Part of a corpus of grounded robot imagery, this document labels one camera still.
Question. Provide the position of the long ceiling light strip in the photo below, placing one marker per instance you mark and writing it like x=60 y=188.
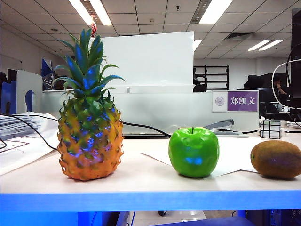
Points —
x=81 y=10
x=101 y=11

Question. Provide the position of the blue triangular flag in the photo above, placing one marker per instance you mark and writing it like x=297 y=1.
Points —
x=45 y=66

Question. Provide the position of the red hanging ornament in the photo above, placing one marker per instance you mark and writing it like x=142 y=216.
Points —
x=94 y=27

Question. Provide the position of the brown kiwi fruit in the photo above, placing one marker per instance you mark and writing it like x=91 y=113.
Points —
x=275 y=160

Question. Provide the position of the black shelf rack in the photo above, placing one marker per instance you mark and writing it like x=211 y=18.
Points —
x=227 y=77

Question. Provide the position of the person in background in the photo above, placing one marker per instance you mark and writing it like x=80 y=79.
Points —
x=278 y=82

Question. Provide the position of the large printed drawing sheet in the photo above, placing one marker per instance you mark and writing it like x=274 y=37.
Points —
x=23 y=153

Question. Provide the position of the frosted glass desk partition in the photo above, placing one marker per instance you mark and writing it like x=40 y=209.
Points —
x=152 y=106

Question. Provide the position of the white board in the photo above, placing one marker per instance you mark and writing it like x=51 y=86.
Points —
x=152 y=61

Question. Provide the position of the wide ceiling light panel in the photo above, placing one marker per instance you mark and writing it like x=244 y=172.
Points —
x=215 y=10

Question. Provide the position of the ceiling air vent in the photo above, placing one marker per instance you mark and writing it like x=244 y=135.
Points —
x=240 y=35

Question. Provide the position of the purple name plate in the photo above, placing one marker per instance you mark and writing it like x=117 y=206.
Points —
x=242 y=101

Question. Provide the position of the dotted calibration board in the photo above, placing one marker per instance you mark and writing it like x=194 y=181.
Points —
x=48 y=81

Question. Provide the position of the black office chair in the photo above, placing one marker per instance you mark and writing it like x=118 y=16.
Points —
x=256 y=81
x=270 y=110
x=200 y=88

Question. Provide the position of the green apple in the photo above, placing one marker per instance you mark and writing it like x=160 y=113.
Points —
x=192 y=150

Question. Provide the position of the distant ceiling light pair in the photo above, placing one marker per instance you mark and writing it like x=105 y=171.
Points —
x=264 y=44

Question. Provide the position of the silver mirror cube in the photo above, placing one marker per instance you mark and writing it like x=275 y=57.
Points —
x=270 y=129

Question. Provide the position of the plastic pineapple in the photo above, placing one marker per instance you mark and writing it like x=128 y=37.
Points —
x=89 y=146

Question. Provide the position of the black monitor post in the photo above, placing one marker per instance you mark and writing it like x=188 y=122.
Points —
x=296 y=70

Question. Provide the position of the blue file holder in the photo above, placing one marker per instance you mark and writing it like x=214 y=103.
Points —
x=4 y=94

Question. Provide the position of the white paper sheet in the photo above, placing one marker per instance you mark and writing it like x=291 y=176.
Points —
x=235 y=153

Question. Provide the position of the grey stapler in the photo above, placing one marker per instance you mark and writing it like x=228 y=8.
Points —
x=221 y=124

